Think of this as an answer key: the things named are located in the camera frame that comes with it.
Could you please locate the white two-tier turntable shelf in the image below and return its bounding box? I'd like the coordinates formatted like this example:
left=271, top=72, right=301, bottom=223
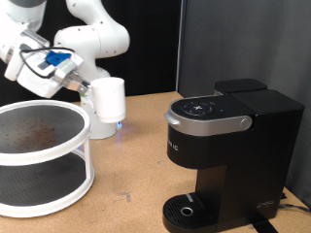
left=0, top=99, right=95, bottom=218

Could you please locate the grey partition panel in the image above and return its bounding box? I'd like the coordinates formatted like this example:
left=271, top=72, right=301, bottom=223
left=176, top=0, right=311, bottom=208

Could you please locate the black Keurig coffee machine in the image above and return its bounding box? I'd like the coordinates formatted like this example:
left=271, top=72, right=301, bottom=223
left=162, top=78, right=305, bottom=233

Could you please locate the black tape strip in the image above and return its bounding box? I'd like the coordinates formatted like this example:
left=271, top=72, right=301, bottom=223
left=249, top=219, right=280, bottom=233

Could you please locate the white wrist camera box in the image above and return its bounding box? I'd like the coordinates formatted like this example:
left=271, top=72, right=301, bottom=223
left=32, top=52, right=74, bottom=79

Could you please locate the white mug with green handle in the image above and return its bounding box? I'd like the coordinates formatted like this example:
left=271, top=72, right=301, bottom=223
left=89, top=77, right=126, bottom=124

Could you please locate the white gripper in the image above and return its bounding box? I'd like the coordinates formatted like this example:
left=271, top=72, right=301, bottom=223
left=17, top=56, right=92, bottom=99

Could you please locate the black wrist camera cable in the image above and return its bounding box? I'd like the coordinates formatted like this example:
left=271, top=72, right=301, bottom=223
left=18, top=47, right=76, bottom=80

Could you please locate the braided coffee machine power cord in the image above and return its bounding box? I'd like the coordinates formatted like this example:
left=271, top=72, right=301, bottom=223
left=279, top=203, right=311, bottom=214

